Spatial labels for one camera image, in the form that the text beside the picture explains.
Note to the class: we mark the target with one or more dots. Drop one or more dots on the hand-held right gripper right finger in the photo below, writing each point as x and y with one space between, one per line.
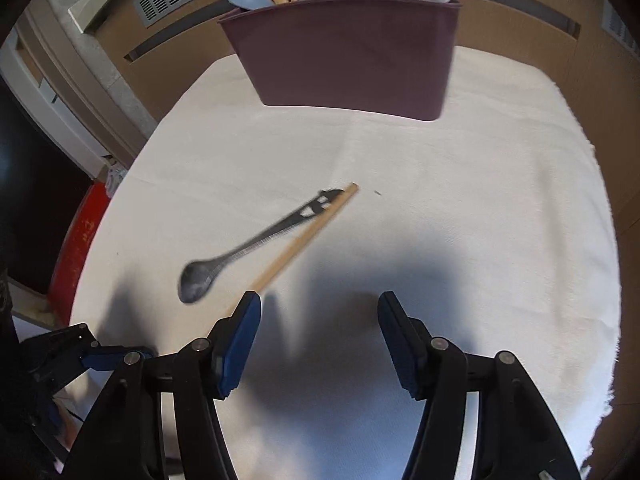
400 350

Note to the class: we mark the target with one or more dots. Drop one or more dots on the white tablecloth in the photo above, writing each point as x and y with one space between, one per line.
425 200

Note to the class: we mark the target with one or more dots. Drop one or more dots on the short grey vent grille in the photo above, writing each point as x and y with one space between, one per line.
620 27

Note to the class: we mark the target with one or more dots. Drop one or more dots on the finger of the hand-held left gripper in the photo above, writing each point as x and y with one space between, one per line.
107 357

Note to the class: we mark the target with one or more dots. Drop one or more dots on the blue plastic spoon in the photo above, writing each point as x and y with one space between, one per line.
248 0

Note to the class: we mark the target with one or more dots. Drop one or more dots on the maroon plastic utensil holder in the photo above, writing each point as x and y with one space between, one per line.
350 60

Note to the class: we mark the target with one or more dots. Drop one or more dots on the wooden radiator cover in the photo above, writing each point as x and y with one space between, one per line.
170 75

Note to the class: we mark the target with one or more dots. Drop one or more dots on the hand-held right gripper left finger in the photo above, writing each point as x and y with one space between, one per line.
240 345

